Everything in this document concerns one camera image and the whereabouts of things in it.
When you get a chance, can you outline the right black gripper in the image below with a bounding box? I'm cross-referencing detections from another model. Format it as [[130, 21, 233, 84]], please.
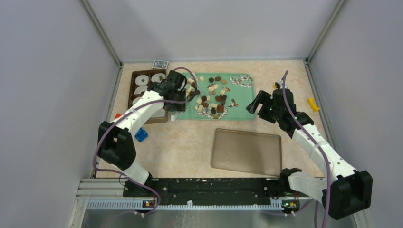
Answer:
[[247, 90, 282, 124]]

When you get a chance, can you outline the brown box lid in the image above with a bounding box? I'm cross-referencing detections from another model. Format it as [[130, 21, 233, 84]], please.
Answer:
[[211, 128, 282, 176]]

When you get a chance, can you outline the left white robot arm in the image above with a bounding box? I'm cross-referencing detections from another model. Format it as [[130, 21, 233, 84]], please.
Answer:
[[96, 70, 188, 196]]

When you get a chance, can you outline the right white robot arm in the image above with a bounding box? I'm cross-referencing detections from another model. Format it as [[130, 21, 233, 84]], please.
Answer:
[[246, 84, 373, 220]]

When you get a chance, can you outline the brown chocolate box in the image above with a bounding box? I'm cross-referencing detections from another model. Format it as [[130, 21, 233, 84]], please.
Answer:
[[127, 69, 168, 124]]

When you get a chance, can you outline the brown rectangular chocolate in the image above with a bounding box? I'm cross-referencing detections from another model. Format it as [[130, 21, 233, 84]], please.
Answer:
[[216, 105, 225, 113]]

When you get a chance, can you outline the blue playing card deck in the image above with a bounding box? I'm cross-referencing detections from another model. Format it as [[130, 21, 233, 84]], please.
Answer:
[[152, 60, 169, 69]]

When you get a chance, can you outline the green floral tray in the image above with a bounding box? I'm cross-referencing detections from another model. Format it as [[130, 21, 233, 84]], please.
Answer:
[[177, 72, 256, 121]]

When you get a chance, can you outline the blue small block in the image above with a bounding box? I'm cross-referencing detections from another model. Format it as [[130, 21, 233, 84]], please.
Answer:
[[134, 128, 148, 142]]

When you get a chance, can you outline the yellow block near wall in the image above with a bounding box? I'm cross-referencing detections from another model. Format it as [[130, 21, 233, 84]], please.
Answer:
[[307, 97, 320, 113]]

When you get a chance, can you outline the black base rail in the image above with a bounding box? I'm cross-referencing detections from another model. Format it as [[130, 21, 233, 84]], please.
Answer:
[[123, 178, 296, 206]]

